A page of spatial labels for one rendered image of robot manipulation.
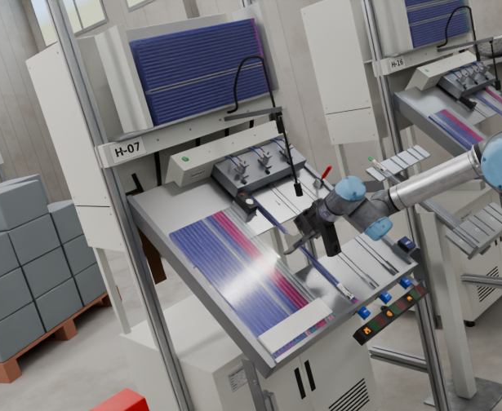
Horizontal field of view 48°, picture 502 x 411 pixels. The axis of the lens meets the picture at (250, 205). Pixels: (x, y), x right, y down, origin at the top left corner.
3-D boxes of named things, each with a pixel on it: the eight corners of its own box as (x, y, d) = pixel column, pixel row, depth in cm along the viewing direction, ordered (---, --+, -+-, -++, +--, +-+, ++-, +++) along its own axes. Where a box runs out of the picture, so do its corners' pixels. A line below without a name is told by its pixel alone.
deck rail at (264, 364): (270, 375, 155) (277, 364, 151) (264, 379, 154) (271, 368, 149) (128, 207, 185) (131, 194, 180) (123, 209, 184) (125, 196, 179)
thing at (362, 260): (407, 270, 193) (411, 264, 190) (270, 368, 154) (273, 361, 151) (367, 232, 201) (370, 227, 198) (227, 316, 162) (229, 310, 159)
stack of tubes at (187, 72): (273, 90, 210) (255, 17, 204) (158, 125, 179) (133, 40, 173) (251, 95, 219) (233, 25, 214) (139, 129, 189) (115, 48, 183)
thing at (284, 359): (407, 277, 194) (416, 264, 189) (270, 376, 155) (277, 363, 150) (404, 274, 194) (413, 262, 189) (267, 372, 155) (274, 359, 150)
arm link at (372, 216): (399, 216, 164) (372, 190, 165) (391, 230, 154) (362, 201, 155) (381, 233, 168) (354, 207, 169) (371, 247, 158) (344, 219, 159)
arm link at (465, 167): (521, 114, 151) (365, 189, 177) (521, 121, 142) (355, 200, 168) (542, 152, 152) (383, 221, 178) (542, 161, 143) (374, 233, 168)
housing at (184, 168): (277, 159, 223) (288, 131, 213) (177, 200, 194) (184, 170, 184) (264, 147, 226) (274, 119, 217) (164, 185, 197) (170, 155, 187)
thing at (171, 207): (330, 205, 210) (335, 195, 206) (188, 277, 171) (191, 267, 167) (272, 151, 224) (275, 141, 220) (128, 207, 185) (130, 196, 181)
